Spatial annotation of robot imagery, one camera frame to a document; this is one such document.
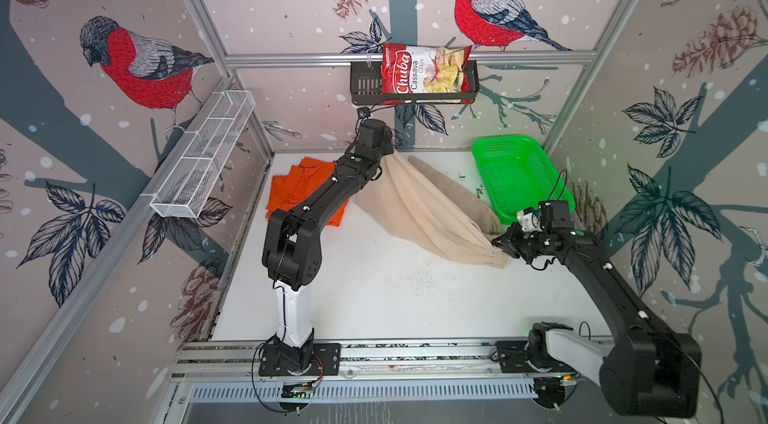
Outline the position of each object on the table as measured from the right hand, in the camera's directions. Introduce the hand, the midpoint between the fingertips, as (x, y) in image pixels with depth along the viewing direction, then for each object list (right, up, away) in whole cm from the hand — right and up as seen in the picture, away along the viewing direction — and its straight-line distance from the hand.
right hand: (490, 244), depth 82 cm
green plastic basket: (+21, +19, +30) cm, 41 cm away
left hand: (-31, +32, +7) cm, 45 cm away
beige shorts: (-15, +9, +4) cm, 18 cm away
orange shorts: (-66, +14, +24) cm, 72 cm away
